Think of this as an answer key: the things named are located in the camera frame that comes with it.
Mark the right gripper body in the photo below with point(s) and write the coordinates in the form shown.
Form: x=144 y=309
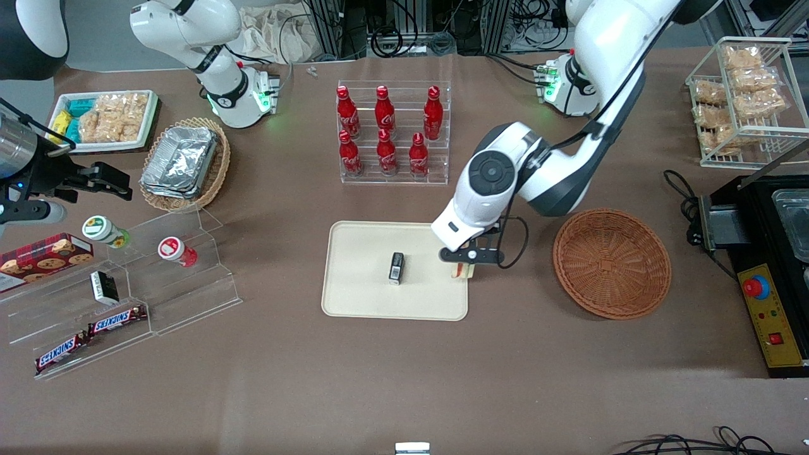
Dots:
x=52 y=174

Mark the triangular sandwich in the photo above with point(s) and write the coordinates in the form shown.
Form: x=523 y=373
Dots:
x=460 y=272

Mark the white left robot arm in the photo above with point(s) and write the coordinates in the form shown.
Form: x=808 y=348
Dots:
x=607 y=57

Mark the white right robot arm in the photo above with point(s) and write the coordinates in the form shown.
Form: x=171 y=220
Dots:
x=189 y=25

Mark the white rectangular snack tray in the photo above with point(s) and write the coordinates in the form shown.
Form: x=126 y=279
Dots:
x=145 y=123

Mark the beige plastic tray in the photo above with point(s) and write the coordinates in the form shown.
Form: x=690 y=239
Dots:
x=366 y=278

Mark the light wicker basket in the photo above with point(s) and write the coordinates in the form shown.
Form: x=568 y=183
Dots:
x=218 y=170

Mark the brown wicker basket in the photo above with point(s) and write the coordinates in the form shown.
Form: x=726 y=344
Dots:
x=610 y=265

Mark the green lid cup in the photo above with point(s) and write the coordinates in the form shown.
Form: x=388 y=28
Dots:
x=101 y=229

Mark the yellow snack pack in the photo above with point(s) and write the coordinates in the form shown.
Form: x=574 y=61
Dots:
x=60 y=125

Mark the teal snack pack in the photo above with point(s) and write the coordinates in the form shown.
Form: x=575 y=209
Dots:
x=81 y=106
x=72 y=129

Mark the clear rice cracker bag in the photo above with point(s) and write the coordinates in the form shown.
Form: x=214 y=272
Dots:
x=114 y=117

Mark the stack of foil trays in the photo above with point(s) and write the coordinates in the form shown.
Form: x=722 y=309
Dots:
x=180 y=161

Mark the small black box with label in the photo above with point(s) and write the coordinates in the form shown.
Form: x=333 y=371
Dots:
x=396 y=268

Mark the red cookie box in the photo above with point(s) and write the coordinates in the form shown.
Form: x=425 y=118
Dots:
x=44 y=259

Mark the red lid cup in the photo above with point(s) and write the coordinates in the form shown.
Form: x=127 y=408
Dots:
x=174 y=249

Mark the black and white small box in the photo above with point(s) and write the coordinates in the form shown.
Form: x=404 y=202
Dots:
x=103 y=287

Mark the red cola bottle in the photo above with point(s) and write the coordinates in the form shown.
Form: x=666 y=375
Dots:
x=347 y=114
x=418 y=158
x=433 y=115
x=385 y=114
x=387 y=157
x=349 y=158

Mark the clear acrylic bottle rack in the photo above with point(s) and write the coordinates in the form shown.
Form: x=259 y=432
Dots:
x=395 y=180

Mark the snickers chocolate bar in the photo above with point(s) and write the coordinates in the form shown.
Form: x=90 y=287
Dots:
x=117 y=320
x=60 y=352

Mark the clear acrylic stepped display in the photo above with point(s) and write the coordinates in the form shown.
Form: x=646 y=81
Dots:
x=189 y=297

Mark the small white device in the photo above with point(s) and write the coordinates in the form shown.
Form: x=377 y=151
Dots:
x=412 y=448

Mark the beige cloth bag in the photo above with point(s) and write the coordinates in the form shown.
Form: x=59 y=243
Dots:
x=272 y=35

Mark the cracker bag in rack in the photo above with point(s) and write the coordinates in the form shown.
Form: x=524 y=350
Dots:
x=753 y=79
x=717 y=140
x=742 y=57
x=708 y=93
x=761 y=104
x=711 y=115

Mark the black appliance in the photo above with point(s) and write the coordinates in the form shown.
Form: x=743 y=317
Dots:
x=758 y=196

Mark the yellow emergency stop box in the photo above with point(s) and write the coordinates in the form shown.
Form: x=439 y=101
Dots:
x=774 y=328

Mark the clear plastic container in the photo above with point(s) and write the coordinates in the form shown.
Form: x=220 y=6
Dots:
x=793 y=221

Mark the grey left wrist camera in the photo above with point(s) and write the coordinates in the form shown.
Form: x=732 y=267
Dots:
x=480 y=255

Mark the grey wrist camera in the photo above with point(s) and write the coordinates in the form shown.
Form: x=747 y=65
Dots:
x=31 y=212
x=480 y=255

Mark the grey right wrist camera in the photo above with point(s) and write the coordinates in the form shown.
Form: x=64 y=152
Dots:
x=31 y=212

